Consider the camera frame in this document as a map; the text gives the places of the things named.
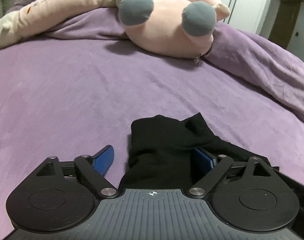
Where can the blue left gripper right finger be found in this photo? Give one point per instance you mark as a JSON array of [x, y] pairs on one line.
[[209, 170]]

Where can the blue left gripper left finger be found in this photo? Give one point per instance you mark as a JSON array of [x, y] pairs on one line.
[[90, 171]]

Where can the black garment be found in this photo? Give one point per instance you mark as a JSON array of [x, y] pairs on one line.
[[163, 153]]

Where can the purple bed blanket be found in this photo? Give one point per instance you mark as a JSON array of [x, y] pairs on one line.
[[79, 87]]

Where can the pink pig plush toy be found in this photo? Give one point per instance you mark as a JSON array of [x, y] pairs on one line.
[[175, 28]]

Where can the long pink plush pillow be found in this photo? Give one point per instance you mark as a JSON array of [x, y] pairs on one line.
[[41, 15]]

